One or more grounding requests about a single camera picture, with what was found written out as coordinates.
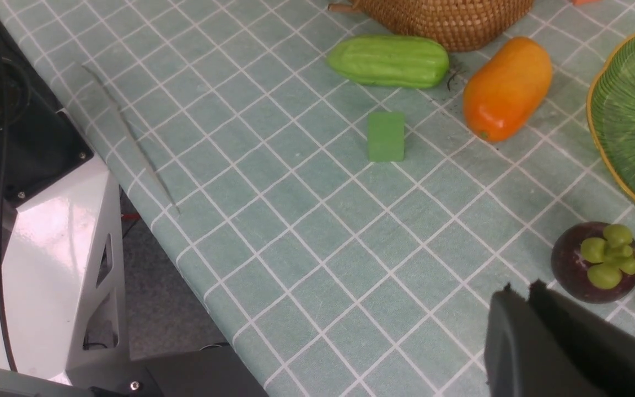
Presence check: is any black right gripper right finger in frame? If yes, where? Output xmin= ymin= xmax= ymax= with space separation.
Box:
xmin=528 ymin=281 xmax=635 ymax=396

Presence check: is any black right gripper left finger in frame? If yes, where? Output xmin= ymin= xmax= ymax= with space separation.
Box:
xmin=484 ymin=285 xmax=572 ymax=396

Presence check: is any dark purple mangosteen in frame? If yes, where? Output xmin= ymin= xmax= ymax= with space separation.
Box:
xmin=550 ymin=222 xmax=635 ymax=304

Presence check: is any orange mango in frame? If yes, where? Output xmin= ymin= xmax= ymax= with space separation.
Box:
xmin=462 ymin=37 xmax=553 ymax=143

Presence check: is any green bitter gourd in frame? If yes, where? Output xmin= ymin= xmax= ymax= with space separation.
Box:
xmin=326 ymin=35 xmax=450 ymax=89

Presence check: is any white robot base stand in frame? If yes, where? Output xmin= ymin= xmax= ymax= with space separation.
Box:
xmin=0 ymin=0 xmax=268 ymax=397

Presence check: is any green foam cube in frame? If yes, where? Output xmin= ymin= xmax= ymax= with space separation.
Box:
xmin=367 ymin=111 xmax=405 ymax=163

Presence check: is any woven rattan basket green lining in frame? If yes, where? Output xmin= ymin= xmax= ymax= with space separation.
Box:
xmin=327 ymin=1 xmax=534 ymax=52

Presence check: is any orange foam cube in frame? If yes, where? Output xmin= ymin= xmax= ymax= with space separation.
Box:
xmin=570 ymin=0 xmax=600 ymax=7

